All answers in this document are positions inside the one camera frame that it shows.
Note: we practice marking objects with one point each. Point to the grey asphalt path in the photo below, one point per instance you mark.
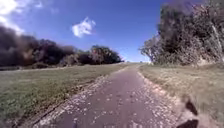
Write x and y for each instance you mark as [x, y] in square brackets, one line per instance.
[120, 100]

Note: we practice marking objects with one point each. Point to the long dark tree line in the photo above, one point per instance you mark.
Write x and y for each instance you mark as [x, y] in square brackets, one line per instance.
[50, 53]

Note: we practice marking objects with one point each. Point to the dry grass field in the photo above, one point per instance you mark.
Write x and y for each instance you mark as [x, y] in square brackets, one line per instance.
[36, 83]

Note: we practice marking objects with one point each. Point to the tall pale-trunked trees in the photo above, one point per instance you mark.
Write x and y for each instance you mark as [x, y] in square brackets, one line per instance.
[190, 36]

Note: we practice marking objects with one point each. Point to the dry grass verge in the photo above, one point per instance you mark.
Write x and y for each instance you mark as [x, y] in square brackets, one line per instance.
[196, 81]

